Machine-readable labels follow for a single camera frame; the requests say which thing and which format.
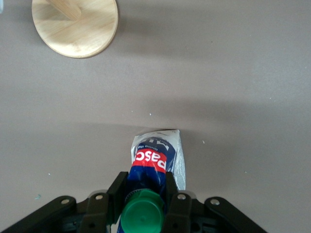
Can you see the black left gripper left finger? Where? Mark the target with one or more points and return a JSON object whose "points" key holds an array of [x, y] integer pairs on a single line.
{"points": [[97, 211]]}

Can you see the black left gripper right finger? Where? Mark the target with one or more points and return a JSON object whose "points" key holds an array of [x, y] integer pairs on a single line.
{"points": [[178, 211]]}

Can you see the blue white milk carton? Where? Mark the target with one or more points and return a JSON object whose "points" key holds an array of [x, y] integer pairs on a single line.
{"points": [[150, 160]]}

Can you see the wooden mug tree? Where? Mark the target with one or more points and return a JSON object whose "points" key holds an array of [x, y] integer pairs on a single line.
{"points": [[75, 31]]}

